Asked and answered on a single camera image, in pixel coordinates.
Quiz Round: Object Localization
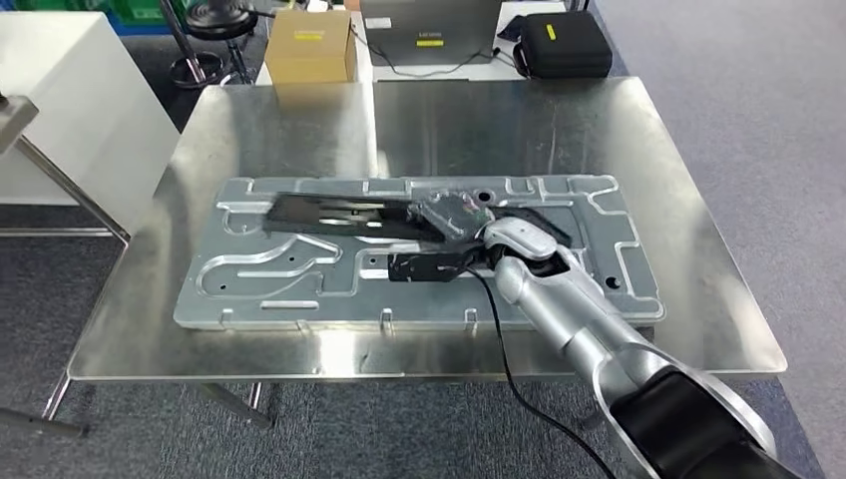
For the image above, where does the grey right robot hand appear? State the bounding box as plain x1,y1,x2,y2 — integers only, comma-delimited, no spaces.
406,188,498,244

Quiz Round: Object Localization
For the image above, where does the black plastic panel part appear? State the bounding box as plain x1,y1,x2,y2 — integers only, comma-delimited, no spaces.
261,192,575,252

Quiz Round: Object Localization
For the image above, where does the steel workbench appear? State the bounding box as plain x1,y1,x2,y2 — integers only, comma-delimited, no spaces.
39,76,789,431

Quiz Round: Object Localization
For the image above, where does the grey laptop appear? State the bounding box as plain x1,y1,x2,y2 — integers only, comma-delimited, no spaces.
359,0,504,68

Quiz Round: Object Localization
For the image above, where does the black zip case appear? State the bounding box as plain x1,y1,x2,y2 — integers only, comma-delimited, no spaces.
512,10,615,81

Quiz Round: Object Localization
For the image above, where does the grey metal jig plate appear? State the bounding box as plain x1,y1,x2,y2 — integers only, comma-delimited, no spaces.
173,174,666,332

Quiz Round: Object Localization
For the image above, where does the brown cardboard box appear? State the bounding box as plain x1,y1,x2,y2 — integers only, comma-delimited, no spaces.
263,8,359,86

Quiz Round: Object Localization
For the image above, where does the black seat stool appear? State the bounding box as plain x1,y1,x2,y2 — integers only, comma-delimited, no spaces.
158,0,260,91

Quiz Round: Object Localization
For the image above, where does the green plastic crate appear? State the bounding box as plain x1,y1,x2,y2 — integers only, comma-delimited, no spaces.
13,0,91,13
109,0,167,22

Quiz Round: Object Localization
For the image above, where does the white cabinet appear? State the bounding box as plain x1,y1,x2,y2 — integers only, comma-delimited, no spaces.
0,11,181,207

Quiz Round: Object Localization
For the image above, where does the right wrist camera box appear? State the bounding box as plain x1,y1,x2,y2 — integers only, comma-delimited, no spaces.
387,249,475,284

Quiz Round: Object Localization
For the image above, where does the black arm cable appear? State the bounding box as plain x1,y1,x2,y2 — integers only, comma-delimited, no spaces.
464,263,620,479

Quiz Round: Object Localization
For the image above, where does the black laptop cable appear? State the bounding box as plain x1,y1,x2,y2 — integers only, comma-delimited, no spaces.
350,29,524,79

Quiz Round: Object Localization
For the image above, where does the grey metal frame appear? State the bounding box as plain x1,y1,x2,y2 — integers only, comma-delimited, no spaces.
0,94,132,247

